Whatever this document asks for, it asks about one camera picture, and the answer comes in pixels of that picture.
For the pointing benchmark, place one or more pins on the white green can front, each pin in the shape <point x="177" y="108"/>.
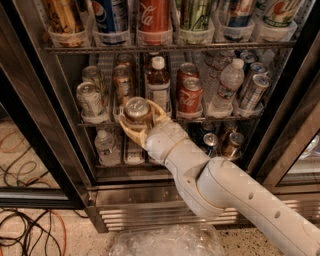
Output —
<point x="90" y="99"/>

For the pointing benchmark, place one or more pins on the red bull can top shelf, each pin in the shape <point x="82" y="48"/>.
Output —
<point x="239" y="12"/>

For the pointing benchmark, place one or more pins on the white green can rear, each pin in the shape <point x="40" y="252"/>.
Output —
<point x="93" y="74"/>

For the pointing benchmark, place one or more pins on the steel fridge vent grille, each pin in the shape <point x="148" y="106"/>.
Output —
<point x="143" y="205"/>

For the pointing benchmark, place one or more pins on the top wire shelf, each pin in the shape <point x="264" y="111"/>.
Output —
<point x="170" y="48"/>

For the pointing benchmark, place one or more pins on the white green can top shelf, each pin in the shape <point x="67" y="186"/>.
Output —
<point x="280" y="13"/>

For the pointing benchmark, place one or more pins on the orange brown can bottom shelf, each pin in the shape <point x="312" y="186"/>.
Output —
<point x="231" y="148"/>

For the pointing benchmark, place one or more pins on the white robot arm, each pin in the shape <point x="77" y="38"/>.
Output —
<point x="210" y="185"/>

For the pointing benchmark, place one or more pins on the orange soda can front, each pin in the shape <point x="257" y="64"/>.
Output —
<point x="138" y="114"/>

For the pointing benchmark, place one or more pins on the silver energy can rear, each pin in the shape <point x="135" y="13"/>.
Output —
<point x="248" y="57"/>

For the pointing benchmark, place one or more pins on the brown tea bottle middle shelf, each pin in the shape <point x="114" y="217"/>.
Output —
<point x="158" y="83"/>

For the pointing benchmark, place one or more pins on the right glass fridge door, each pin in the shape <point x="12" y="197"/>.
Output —
<point x="289" y="123"/>

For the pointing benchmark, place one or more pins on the red cola can top shelf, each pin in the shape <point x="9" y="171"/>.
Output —
<point x="153" y="19"/>

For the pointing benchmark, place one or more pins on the clear plastic bag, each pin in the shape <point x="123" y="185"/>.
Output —
<point x="175" y="240"/>

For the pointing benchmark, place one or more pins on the blue pepsi can top shelf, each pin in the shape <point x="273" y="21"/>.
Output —
<point x="111" y="15"/>

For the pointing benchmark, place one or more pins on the left glass fridge door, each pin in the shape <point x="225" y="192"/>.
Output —
<point x="35" y="94"/>

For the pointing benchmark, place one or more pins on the orange soda can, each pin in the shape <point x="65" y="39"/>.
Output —
<point x="123" y="82"/>
<point x="126" y="59"/>
<point x="138" y="114"/>

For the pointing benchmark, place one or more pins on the yellow can top shelf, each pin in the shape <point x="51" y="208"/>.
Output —
<point x="64" y="16"/>

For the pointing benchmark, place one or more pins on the blue can bottom shelf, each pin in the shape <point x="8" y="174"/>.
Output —
<point x="210" y="144"/>

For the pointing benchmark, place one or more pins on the glass fridge door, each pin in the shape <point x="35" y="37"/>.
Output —
<point x="35" y="94"/>
<point x="289" y="123"/>

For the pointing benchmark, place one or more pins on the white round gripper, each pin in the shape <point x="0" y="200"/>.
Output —
<point x="165" y="137"/>

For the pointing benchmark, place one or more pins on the middle wire shelf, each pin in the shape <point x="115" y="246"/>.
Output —
<point x="178" y="120"/>

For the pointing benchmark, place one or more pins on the orange soda can rear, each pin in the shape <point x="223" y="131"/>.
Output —
<point x="126" y="59"/>

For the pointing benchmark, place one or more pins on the wire shelf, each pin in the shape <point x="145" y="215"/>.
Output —
<point x="170" y="48"/>
<point x="178" y="120"/>

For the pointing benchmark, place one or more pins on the silver energy can front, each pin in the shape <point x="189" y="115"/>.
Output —
<point x="258" y="85"/>

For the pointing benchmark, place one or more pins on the red cola can front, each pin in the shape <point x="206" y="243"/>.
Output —
<point x="190" y="95"/>

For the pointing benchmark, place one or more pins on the clear water bottle shelf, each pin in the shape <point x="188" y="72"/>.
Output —
<point x="230" y="80"/>
<point x="107" y="148"/>

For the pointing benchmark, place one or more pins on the red cola can rear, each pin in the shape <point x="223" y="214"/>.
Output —
<point x="187" y="70"/>

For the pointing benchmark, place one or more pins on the clear water bottle middle shelf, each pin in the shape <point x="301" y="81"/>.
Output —
<point x="230" y="80"/>

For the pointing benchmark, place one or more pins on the silver energy can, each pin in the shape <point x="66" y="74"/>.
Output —
<point x="248" y="57"/>
<point x="258" y="85"/>
<point x="255" y="68"/>

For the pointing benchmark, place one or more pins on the clear water bottle bottom shelf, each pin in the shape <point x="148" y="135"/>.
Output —
<point x="107" y="148"/>

